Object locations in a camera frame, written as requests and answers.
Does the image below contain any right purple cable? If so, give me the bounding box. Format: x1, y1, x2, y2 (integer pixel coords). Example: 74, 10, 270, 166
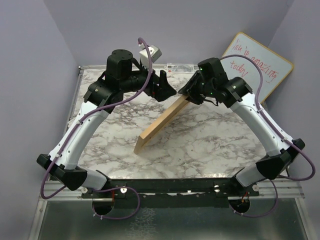
219, 54, 316, 218

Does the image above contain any black mounting bar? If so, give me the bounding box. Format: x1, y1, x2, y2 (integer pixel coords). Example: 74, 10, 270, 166
81, 177, 259, 209

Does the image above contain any left aluminium side rail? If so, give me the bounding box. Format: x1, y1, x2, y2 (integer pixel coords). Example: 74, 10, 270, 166
63, 66, 84, 136

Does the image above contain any white label strip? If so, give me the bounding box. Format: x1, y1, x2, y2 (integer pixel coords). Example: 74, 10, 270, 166
165, 63, 195, 74

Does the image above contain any whiteboard with red writing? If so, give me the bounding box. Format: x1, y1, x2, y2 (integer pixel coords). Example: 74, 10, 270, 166
221, 32, 294, 103

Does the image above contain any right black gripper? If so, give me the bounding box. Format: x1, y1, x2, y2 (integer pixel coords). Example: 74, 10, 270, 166
178, 69, 215, 105

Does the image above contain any aluminium front rail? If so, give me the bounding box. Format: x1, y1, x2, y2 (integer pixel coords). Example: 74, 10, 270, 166
38, 177, 306, 201

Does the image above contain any light wooden picture frame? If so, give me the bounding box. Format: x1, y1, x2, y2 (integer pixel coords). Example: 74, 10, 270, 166
133, 95, 189, 155

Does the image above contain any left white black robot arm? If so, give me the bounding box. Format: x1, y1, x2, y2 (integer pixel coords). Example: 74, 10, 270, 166
36, 45, 177, 198

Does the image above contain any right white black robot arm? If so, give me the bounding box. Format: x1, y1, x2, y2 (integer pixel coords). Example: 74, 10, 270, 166
179, 57, 305, 196

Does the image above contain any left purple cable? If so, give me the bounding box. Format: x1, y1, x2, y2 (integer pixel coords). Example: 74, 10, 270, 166
40, 37, 155, 221

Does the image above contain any purple cable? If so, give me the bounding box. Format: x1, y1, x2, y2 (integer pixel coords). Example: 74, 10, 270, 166
219, 54, 316, 218
40, 37, 155, 221

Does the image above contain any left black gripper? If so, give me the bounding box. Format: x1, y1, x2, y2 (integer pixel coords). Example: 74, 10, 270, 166
121, 59, 177, 101

